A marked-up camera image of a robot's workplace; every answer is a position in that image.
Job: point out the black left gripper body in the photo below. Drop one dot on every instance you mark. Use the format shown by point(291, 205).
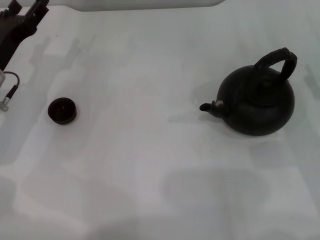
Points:
point(12, 32)

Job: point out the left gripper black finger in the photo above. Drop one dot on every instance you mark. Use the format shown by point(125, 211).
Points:
point(37, 12)
point(10, 8)

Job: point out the dark brown round teacup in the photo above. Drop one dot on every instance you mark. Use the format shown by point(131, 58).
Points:
point(62, 111)

